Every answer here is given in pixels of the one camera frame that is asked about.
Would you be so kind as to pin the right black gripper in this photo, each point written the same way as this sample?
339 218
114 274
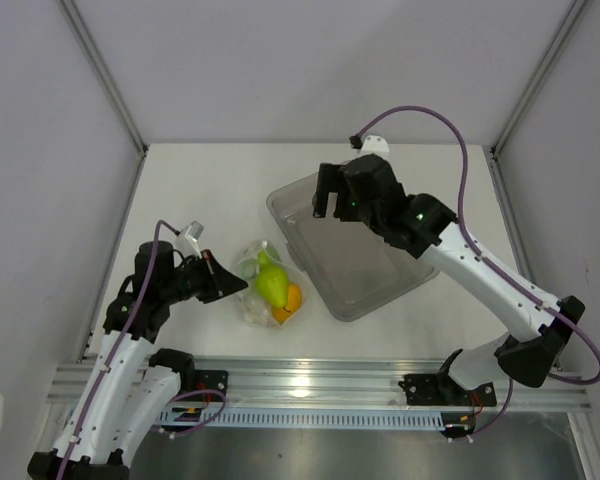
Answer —
328 182

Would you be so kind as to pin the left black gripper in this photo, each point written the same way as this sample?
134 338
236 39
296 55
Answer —
219 281

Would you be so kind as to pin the clear dotted zip top bag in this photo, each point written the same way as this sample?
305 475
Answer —
294 275

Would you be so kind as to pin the orange toy fruit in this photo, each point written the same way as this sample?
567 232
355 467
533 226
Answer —
294 302

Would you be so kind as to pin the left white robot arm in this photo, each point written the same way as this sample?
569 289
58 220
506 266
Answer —
132 381

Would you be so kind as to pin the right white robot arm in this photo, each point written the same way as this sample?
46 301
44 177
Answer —
535 336

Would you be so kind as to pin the clear grey plastic bin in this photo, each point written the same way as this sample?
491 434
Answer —
352 269

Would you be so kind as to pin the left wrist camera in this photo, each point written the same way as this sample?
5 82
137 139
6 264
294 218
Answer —
187 240

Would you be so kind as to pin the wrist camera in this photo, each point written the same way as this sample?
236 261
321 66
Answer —
187 240
370 144

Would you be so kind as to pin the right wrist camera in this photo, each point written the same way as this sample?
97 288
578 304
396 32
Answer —
370 144

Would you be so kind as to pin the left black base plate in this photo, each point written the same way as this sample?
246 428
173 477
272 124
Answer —
216 380

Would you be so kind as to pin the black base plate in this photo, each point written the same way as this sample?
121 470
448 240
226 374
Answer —
216 380
434 390

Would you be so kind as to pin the aluminium mounting rail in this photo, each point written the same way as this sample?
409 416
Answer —
326 384

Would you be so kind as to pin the white slotted cable duct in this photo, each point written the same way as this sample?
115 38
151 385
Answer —
394 419

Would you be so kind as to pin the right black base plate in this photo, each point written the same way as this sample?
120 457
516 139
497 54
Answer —
434 390

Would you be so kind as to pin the left aluminium frame post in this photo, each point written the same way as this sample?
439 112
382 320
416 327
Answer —
94 57

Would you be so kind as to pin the aluminium frame post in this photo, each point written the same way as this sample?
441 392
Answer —
94 57
549 59

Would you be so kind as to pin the right aluminium frame post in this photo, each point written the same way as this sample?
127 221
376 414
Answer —
549 59

